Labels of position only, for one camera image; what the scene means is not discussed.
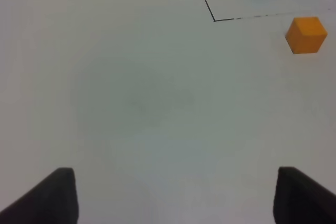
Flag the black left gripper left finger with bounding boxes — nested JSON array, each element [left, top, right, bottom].
[[1, 167, 79, 223]]

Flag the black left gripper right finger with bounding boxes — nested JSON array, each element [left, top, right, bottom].
[[273, 167, 335, 224]]

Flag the orange cube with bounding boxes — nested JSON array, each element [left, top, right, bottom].
[[285, 17, 328, 54]]

